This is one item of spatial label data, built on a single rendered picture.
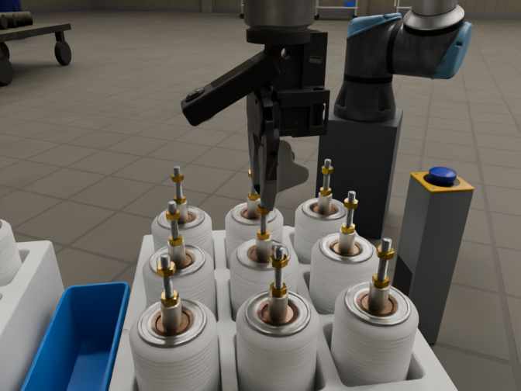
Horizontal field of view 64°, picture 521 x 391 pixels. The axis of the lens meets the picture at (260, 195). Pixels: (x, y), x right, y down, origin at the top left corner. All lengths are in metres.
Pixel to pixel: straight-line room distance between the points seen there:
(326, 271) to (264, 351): 0.17
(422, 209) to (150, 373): 0.45
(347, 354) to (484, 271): 0.63
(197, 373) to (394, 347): 0.22
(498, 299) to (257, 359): 0.66
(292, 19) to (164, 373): 0.38
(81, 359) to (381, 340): 0.54
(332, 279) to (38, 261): 0.48
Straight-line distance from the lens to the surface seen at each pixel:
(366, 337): 0.50
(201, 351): 0.48
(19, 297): 0.72
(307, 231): 0.69
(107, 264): 1.06
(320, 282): 0.61
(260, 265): 0.56
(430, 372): 0.57
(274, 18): 0.45
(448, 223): 0.71
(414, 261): 0.74
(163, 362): 0.47
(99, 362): 0.83
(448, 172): 0.71
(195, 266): 0.57
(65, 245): 1.18
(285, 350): 0.47
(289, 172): 0.50
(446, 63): 0.97
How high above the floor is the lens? 0.58
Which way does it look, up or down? 26 degrees down
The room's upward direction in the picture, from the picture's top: straight up
